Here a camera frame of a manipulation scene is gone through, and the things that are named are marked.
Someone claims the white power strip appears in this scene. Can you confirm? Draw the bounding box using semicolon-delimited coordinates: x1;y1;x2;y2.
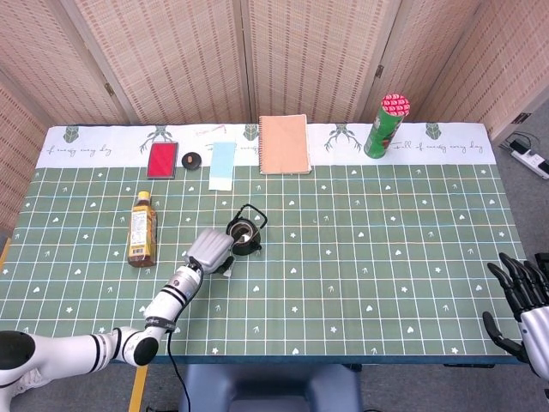
510;143;549;180

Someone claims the light blue paper card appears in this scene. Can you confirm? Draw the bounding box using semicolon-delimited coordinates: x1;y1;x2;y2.
208;142;237;191

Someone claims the pyramid tea bag with string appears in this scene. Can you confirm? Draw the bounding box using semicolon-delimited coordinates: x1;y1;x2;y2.
222;231;252;278

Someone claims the green chips can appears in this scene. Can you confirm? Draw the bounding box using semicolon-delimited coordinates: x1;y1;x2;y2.
364;93;412;160

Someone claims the yellow label tea bottle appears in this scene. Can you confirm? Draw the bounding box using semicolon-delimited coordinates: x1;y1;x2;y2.
127;191;158;269

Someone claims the green grid tablecloth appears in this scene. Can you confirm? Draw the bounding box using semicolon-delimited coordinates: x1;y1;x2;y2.
0;124;528;357

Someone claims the black cast iron teapot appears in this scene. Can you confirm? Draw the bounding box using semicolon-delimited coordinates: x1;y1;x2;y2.
226;203;268;258

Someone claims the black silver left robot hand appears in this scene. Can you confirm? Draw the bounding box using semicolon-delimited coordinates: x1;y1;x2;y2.
184;227;236;278

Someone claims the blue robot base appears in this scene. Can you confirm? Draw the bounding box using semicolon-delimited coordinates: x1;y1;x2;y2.
178;363;364;412

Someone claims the orange spiral notebook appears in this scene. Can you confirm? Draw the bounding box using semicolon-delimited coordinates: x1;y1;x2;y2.
258;114;313;176

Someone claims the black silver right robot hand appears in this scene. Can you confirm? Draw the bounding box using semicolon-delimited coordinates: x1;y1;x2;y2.
482;251;549;381

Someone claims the woven folding screen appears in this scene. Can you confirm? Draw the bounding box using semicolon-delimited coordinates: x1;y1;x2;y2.
0;0;549;235

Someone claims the red ink pad case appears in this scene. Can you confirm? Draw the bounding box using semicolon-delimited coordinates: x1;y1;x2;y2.
146;142;179;180

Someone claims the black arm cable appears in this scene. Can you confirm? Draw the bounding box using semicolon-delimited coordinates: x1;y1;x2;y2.
165;325;193;412

